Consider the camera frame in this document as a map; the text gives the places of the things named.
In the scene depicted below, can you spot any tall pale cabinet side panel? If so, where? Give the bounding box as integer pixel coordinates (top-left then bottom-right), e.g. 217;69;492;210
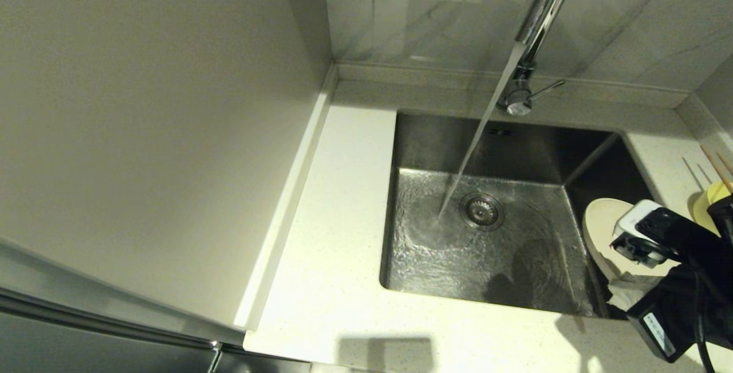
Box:
0;0;334;331

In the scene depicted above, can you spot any thin chrome faucet lever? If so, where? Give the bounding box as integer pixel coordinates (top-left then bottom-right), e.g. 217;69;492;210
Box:
530;79;566;101

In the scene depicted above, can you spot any stainless steel sink basin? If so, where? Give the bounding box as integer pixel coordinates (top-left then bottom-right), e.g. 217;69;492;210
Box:
379;109;688;321

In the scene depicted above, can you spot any dark glossy cabinet door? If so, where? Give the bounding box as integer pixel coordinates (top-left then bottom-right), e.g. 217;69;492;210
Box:
0;304;313;373

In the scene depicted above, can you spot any round metal drain strainer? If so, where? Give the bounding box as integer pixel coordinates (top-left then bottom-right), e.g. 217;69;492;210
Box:
458;191;506;232

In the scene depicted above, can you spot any pale yellow bowl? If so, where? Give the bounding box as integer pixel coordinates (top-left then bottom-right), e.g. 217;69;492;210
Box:
693;181;731;235

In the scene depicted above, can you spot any tall chrome faucet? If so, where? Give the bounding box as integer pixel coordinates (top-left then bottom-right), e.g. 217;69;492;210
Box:
497;0;584;117

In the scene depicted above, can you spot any round cream plate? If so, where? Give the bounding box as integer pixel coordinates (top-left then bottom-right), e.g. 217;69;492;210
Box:
583;197;679;282

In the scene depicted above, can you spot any metal cabinet trim strip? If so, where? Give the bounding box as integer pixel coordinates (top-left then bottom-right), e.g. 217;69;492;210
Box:
0;284;221;352

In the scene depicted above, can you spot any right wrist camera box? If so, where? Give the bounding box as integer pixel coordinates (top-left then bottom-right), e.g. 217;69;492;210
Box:
610;200;685;265

